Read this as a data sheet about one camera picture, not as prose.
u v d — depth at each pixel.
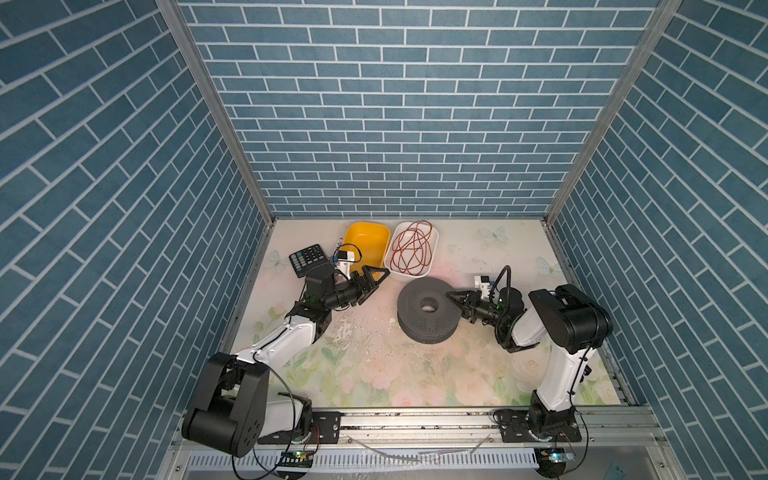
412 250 1.07
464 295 0.87
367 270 0.74
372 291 0.77
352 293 0.74
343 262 0.79
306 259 1.05
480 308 0.84
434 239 1.08
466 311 0.85
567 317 0.53
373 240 1.13
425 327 0.85
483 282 0.91
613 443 0.75
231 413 0.41
